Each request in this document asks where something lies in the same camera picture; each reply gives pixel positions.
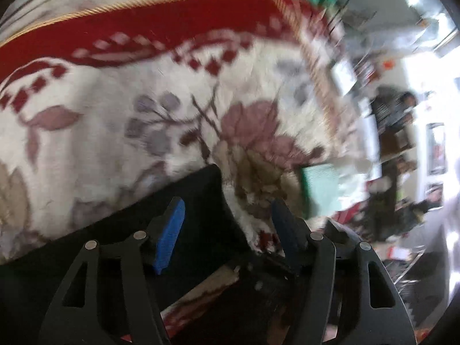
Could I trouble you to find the black pants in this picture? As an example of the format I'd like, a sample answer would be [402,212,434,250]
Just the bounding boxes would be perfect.
[1,165,264,344]

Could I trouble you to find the red white floral blanket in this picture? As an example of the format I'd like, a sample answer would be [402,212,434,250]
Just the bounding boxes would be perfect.
[1,0,362,344]

